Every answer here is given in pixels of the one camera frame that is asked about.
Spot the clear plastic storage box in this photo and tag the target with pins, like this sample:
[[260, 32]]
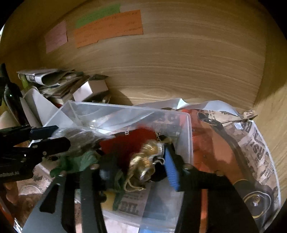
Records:
[[153, 205]]

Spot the small white card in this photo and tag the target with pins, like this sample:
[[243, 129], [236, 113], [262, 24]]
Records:
[[90, 89]]

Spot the silver mesh pouch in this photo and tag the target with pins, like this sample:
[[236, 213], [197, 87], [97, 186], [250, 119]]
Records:
[[81, 139]]

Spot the vintage newspaper print mat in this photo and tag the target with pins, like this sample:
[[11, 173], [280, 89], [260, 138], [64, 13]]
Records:
[[226, 143]]

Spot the dark wine bottle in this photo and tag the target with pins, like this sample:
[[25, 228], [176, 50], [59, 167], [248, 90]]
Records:
[[11, 94]]

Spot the pink sticky note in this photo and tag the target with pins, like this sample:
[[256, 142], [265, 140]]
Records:
[[56, 37]]

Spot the stack of papers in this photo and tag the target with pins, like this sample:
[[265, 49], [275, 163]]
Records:
[[57, 85]]

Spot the green sticky note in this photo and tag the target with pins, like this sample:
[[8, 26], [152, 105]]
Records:
[[98, 14]]

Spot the red velvet pouch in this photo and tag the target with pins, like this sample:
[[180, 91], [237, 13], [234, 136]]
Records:
[[138, 150]]

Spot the orange sticky note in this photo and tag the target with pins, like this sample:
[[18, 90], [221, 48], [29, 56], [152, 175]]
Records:
[[116, 25]]

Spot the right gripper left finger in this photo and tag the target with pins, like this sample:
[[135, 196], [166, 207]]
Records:
[[55, 212]]

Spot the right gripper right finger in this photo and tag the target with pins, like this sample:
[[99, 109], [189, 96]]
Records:
[[209, 199]]

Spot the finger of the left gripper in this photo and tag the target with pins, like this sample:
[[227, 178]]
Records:
[[34, 153], [19, 134]]

